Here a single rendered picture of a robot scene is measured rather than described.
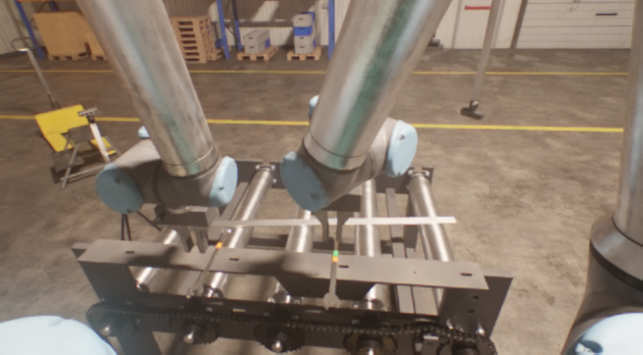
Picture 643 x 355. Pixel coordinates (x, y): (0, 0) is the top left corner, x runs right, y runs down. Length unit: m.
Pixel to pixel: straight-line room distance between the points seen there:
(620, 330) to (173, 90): 0.51
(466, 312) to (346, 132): 0.89
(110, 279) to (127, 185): 0.76
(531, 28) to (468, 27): 1.63
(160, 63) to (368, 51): 0.26
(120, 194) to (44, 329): 0.33
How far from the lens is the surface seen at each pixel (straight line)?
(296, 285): 1.10
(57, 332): 0.36
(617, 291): 0.45
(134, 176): 0.64
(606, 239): 0.45
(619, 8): 11.67
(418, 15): 0.30
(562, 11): 10.97
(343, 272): 0.96
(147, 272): 1.49
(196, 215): 0.83
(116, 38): 0.45
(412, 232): 2.16
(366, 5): 0.30
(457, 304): 1.14
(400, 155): 0.52
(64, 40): 11.49
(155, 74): 0.46
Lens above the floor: 1.90
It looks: 29 degrees down
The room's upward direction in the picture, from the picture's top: 1 degrees counter-clockwise
